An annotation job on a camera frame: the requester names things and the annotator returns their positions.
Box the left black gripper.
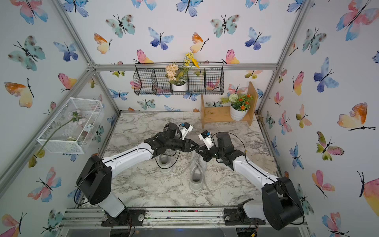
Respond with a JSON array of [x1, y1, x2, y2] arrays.
[[165, 138, 200, 153]]

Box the white sneaker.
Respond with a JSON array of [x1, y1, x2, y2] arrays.
[[181, 152, 211, 192], [157, 149, 176, 174]]

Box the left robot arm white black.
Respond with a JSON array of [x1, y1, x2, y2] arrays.
[[76, 122, 199, 218]]

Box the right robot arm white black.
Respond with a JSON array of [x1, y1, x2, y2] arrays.
[[196, 130, 305, 230]]

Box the wooden shelf stand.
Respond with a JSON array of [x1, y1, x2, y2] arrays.
[[200, 82, 258, 128]]

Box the white pot orange flowers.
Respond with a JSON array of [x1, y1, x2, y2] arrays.
[[221, 93, 253, 121]]

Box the beige work glove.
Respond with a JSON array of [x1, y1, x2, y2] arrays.
[[246, 151, 278, 175]]

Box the white pot peach flowers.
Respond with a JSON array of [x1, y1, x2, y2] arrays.
[[165, 52, 200, 92]]

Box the pink artificial flower stem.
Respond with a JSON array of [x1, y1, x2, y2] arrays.
[[28, 109, 87, 168]]

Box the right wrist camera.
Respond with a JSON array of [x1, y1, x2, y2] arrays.
[[198, 130, 215, 150]]

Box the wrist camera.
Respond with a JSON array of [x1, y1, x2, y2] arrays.
[[180, 122, 193, 140], [198, 130, 215, 150]]

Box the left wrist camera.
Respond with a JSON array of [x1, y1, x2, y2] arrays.
[[180, 122, 193, 140]]

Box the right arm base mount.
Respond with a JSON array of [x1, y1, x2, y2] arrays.
[[223, 199, 266, 226]]

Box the aluminium front rail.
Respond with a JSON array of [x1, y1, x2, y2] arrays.
[[58, 207, 311, 237]]

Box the black wire wall basket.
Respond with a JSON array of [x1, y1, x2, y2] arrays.
[[131, 61, 225, 96]]

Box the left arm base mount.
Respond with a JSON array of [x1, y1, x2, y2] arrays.
[[101, 208, 146, 227]]

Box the white wire mesh basket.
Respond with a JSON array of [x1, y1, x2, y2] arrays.
[[37, 97, 104, 155]]

